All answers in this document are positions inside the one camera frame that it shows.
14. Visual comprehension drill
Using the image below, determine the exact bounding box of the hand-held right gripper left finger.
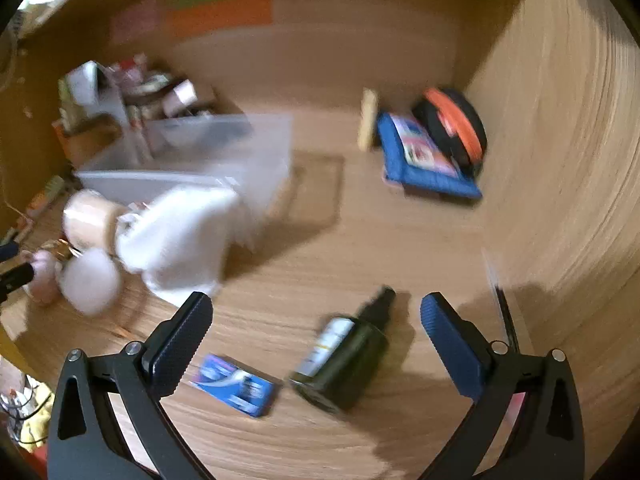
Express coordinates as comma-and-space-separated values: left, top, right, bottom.
47, 291, 216, 480

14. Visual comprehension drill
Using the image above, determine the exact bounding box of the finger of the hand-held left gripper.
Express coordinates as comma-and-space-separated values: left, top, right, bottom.
0, 264, 36, 301

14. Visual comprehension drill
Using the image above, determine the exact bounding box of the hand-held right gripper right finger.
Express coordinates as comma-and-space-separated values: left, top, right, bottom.
415, 292, 586, 480

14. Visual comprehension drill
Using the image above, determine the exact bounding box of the small blue box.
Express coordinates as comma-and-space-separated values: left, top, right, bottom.
190, 353, 281, 418

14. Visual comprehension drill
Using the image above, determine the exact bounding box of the dark green spray bottle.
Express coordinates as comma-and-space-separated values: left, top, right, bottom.
287, 286, 398, 413

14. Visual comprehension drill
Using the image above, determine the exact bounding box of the clear plastic storage box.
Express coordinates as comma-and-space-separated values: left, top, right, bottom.
75, 112, 296, 256

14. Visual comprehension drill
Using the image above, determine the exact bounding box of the wooden desktop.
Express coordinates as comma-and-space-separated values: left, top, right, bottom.
0, 125, 566, 480

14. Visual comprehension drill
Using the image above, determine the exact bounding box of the pink plush toy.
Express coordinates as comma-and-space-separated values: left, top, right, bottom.
27, 252, 57, 306

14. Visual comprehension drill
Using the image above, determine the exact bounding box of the white fluffy pom-pom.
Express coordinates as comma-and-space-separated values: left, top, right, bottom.
60, 250, 121, 316

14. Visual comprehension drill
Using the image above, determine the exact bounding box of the beige tape roll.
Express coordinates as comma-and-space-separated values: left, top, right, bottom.
62, 190, 121, 251

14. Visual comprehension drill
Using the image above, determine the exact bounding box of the yellow cloth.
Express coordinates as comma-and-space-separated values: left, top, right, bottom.
20, 385, 53, 453

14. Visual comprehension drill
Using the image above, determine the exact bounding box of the blue pouch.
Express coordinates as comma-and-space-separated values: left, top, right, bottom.
376, 111, 483, 200

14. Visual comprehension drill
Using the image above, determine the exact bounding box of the white booklet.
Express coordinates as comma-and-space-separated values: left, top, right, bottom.
60, 60, 126, 128

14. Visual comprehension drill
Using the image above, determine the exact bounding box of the black orange round case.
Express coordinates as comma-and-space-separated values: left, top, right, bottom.
412, 87, 488, 176

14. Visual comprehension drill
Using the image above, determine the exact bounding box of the cream lotion bottle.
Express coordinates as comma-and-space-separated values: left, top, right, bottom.
357, 88, 379, 151

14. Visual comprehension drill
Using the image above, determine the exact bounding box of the white cardboard box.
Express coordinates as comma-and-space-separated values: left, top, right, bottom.
172, 79, 198, 103

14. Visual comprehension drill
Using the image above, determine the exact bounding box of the pink paper note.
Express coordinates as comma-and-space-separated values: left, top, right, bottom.
111, 0, 163, 43

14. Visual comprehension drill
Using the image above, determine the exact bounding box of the orange paper note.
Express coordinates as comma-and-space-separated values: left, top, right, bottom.
167, 0, 273, 38

